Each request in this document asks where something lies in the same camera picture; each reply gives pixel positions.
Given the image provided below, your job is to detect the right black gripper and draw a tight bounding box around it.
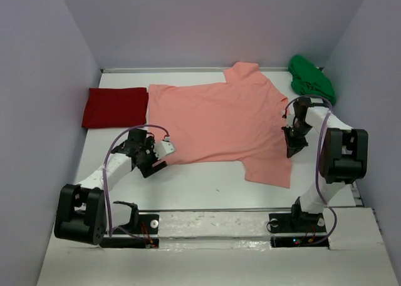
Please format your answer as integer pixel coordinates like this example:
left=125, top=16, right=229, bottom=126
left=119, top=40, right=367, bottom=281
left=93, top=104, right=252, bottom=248
left=282, top=121, right=313, bottom=158

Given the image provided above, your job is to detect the pink t-shirt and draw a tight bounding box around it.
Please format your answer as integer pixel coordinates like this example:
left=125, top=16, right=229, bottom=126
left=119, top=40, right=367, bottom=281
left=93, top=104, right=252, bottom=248
left=148, top=62, right=292, bottom=188

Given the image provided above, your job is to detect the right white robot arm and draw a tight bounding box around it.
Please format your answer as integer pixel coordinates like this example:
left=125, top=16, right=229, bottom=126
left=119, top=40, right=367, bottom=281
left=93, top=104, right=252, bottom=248
left=282, top=95, right=368, bottom=231

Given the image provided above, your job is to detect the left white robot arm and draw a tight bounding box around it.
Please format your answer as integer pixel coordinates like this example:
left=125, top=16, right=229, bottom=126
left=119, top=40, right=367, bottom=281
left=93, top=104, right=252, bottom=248
left=53, top=124, right=175, bottom=248

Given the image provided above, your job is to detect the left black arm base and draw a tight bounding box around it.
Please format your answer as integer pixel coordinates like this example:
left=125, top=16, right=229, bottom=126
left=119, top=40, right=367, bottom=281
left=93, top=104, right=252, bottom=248
left=100, top=213, right=160, bottom=249

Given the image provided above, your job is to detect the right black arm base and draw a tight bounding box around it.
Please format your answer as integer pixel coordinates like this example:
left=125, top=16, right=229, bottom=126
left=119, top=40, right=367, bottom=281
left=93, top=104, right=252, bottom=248
left=266, top=213, right=330, bottom=248

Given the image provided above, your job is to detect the white foam strip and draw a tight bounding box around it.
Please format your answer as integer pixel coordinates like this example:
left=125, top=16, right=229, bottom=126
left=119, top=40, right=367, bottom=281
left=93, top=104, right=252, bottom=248
left=158, top=212, right=270, bottom=238

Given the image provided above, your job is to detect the green t-shirt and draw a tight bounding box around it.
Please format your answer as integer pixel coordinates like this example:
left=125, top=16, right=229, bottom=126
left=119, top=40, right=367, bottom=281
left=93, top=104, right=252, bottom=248
left=288, top=54, right=336, bottom=106

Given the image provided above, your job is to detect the folded red t-shirt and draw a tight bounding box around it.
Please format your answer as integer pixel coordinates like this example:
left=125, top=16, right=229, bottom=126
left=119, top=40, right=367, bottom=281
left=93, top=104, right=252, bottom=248
left=81, top=88, right=148, bottom=129

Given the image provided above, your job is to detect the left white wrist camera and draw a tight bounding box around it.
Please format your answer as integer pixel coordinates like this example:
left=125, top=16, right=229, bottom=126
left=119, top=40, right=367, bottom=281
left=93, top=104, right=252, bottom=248
left=154, top=136, right=176, bottom=160

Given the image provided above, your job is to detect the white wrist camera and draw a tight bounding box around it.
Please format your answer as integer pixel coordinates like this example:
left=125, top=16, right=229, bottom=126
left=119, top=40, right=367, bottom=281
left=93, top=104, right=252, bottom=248
left=154, top=136, right=176, bottom=160
left=310, top=98, right=325, bottom=106

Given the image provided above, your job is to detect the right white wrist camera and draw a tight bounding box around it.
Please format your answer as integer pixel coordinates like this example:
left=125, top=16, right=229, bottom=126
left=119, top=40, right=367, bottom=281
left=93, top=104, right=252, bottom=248
left=310, top=98, right=325, bottom=106

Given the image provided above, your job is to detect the back aluminium rail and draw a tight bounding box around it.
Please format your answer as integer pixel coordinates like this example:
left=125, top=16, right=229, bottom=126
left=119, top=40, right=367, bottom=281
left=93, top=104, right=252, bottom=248
left=100, top=66, right=289, bottom=74

